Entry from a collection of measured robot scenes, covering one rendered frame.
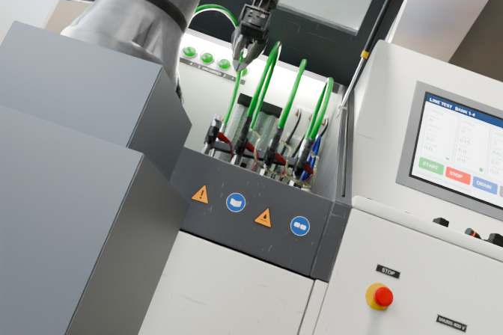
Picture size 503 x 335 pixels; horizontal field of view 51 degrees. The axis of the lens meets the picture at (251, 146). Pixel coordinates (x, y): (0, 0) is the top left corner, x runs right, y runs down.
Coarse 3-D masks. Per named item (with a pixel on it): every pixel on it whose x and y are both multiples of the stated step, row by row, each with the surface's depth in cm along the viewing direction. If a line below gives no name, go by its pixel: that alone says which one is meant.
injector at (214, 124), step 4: (212, 120) 136; (212, 124) 135; (216, 124) 135; (220, 124) 135; (212, 128) 134; (216, 128) 135; (220, 128) 136; (208, 132) 134; (212, 132) 133; (216, 132) 135; (208, 136) 132; (212, 136) 132; (216, 136) 135; (204, 140) 134; (208, 140) 132; (212, 140) 133; (204, 144) 134; (208, 144) 134; (212, 144) 134; (204, 148) 133; (208, 148) 134; (204, 152) 133; (208, 152) 134
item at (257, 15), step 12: (252, 0) 136; (264, 0) 132; (276, 0) 133; (252, 12) 128; (264, 12) 129; (240, 24) 134; (252, 24) 128; (264, 24) 128; (252, 36) 133; (264, 36) 133
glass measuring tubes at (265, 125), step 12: (240, 96) 164; (240, 108) 164; (264, 108) 164; (276, 108) 164; (240, 120) 165; (264, 120) 166; (276, 120) 166; (228, 132) 162; (252, 132) 163; (264, 132) 163; (252, 144) 161; (264, 144) 161; (216, 156) 162; (228, 156) 162
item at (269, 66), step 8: (272, 48) 131; (280, 48) 144; (272, 56) 127; (272, 64) 151; (264, 72) 124; (272, 72) 153; (264, 80) 123; (256, 88) 123; (264, 88) 154; (256, 96) 123; (264, 96) 155; (256, 104) 124; (248, 112) 125; (256, 112) 154; (248, 120) 126; (248, 128) 127; (240, 136) 129; (240, 144) 130
